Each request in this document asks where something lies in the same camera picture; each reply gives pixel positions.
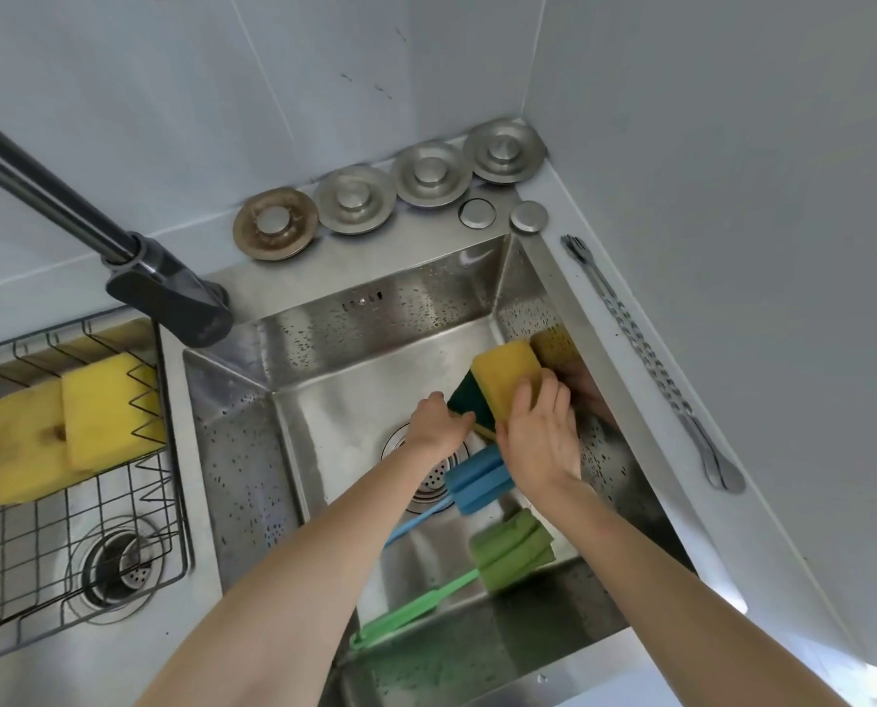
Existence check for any person's left hand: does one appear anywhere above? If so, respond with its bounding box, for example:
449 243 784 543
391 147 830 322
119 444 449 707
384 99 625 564
406 391 478 464

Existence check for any person's right hand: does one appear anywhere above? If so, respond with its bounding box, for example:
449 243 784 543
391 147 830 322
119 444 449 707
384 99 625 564
495 368 584 488

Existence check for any yellow sponge green backing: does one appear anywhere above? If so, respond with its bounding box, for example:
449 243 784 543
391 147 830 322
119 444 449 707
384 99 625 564
470 339 548 429
60 352 168 473
447 370 500 444

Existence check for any blue sponge brush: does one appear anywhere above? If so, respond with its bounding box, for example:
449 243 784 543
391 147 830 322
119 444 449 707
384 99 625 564
383 442 517 547

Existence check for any green sponge brush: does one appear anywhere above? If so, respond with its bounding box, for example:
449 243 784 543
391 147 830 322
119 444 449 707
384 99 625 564
348 507 557 651

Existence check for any black wire dish rack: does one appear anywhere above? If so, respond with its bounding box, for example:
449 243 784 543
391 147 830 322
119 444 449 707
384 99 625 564
0 306 195 647

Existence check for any stained yellow sponge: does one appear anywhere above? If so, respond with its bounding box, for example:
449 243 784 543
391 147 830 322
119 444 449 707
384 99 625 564
0 380 98 507

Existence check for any person's left forearm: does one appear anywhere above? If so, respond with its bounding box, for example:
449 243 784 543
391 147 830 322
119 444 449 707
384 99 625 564
134 441 454 707

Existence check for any person's right forearm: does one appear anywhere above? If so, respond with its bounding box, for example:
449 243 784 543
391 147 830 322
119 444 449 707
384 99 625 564
530 466 877 707

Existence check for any steel drain strainer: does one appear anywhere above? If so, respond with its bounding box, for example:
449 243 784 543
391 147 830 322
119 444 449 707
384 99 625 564
381 422 469 509
66 527 167 620

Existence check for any stainless steel double sink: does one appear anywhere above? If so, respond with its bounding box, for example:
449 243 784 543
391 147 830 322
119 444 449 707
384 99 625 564
0 231 701 707

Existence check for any small round steel cap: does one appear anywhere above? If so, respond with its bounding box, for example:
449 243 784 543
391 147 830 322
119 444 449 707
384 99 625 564
458 197 497 231
510 200 550 235

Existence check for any steel round drain cover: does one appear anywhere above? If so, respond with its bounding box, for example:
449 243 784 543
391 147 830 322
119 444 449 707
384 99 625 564
392 140 475 208
462 117 550 187
313 165 397 235

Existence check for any rusty round drain cover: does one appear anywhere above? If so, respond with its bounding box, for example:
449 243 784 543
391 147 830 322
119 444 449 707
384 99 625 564
232 186 320 262

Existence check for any dark grey gooseneck faucet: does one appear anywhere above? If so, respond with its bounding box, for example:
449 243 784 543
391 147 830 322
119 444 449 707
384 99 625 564
0 102 235 351

